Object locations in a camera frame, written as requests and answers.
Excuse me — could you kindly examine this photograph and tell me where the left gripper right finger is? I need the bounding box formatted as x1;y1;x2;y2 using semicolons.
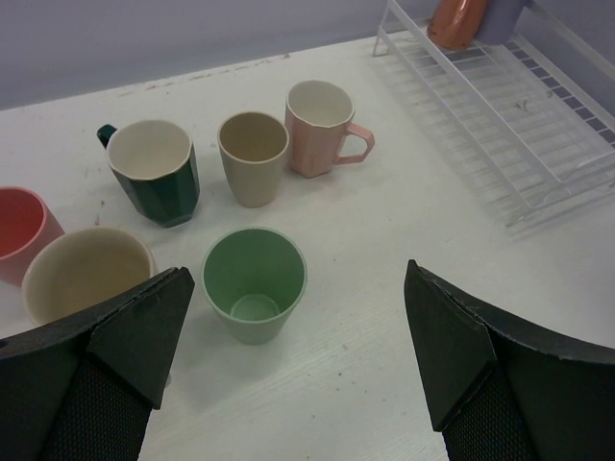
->
404;261;614;460

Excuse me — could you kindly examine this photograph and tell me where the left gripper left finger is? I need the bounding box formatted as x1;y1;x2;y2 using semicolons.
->
1;267;195;460

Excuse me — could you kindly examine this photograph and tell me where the cream floral mug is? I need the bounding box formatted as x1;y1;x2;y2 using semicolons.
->
21;227;158;327

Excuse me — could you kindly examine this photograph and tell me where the salmon pink plastic cup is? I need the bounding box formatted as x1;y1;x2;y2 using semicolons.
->
1;186;64;286

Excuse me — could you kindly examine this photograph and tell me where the light green plastic cup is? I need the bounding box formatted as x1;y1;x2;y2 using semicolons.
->
200;227;308;346

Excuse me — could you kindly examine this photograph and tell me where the dark green mug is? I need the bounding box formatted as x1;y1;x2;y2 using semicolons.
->
96;120;200;228

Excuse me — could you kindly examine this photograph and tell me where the beige plastic cup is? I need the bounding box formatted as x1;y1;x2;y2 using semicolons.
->
217;111;289;207

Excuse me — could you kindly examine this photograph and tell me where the light pink mug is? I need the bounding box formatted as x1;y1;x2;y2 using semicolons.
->
285;80;376;179

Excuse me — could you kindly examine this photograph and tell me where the orange mug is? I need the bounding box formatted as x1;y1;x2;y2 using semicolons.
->
427;0;488;51

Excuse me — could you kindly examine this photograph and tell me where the lavender plastic cup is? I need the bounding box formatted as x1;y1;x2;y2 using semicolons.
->
475;0;528;45

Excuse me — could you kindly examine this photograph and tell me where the white wire dish rack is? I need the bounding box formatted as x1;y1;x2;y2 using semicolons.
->
373;1;614;226

